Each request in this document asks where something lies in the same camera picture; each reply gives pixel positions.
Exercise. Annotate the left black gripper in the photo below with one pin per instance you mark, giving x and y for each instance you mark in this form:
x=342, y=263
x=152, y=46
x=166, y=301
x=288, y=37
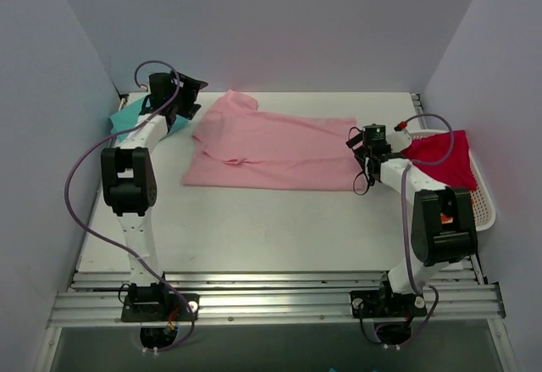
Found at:
x=186, y=95

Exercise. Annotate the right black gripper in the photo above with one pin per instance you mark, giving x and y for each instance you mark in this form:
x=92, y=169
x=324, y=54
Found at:
x=361, y=152

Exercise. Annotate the pink t-shirt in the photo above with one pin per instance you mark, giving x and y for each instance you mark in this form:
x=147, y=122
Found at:
x=239, y=145

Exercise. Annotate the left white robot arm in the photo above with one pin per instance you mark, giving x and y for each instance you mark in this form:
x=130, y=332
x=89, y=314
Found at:
x=129, y=185

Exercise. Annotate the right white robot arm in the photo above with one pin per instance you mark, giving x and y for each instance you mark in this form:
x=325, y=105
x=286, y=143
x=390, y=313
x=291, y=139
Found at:
x=437, y=216

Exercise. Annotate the teal folded t-shirt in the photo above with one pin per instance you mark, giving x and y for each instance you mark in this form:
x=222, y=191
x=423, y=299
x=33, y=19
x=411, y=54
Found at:
x=127, y=118

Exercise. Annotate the magenta t-shirt in basket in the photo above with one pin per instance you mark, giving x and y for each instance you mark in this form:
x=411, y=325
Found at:
x=456, y=170

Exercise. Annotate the orange t-shirt in basket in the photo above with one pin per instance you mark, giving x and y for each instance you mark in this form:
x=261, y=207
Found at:
x=457, y=209

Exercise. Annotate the white plastic basket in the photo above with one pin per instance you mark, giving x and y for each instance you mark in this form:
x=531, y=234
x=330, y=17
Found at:
x=483, y=207

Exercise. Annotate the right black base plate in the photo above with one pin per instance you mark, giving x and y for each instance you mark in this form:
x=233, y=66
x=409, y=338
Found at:
x=374, y=304

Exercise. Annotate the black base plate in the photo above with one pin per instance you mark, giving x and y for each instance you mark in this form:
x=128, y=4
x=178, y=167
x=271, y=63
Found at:
x=374, y=304
x=169, y=308

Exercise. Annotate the aluminium rail frame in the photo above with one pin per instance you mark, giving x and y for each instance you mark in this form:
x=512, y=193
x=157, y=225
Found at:
x=273, y=298

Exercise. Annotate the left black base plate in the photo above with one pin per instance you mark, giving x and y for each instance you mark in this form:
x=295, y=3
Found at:
x=169, y=308

